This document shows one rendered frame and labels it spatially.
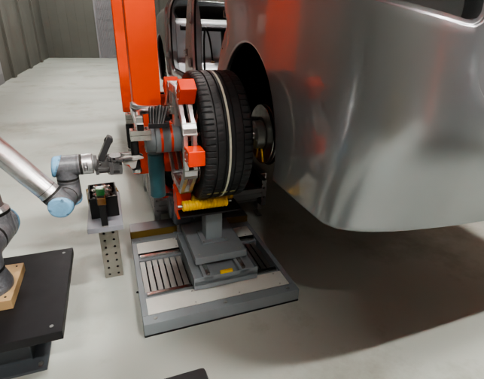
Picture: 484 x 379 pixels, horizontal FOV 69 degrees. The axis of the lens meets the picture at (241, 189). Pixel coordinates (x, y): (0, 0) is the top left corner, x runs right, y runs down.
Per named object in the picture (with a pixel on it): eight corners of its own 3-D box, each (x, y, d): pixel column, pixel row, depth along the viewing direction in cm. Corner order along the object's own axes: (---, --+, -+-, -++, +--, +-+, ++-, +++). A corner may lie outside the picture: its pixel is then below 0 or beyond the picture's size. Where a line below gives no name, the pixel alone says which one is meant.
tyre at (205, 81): (227, 42, 180) (209, 129, 234) (181, 40, 173) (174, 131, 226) (266, 140, 148) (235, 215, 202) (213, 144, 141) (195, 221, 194)
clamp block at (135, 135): (151, 140, 158) (150, 128, 156) (130, 141, 155) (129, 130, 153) (150, 137, 162) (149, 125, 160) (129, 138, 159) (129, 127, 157)
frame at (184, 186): (199, 206, 171) (196, 91, 149) (186, 207, 169) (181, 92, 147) (178, 168, 217) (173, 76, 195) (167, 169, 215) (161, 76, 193)
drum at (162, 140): (189, 153, 180) (188, 126, 174) (147, 157, 173) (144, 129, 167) (184, 146, 192) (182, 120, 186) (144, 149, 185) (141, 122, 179)
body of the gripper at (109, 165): (123, 168, 165) (95, 171, 161) (121, 150, 161) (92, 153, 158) (124, 174, 158) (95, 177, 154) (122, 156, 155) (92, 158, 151)
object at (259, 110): (276, 170, 185) (279, 108, 173) (262, 171, 182) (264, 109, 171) (253, 154, 213) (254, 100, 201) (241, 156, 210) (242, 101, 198)
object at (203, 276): (257, 279, 199) (257, 265, 195) (194, 292, 187) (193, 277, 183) (229, 234, 242) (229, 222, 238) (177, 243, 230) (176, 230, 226)
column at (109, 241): (123, 274, 212) (115, 213, 195) (105, 278, 209) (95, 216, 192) (122, 265, 220) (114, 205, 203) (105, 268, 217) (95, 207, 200)
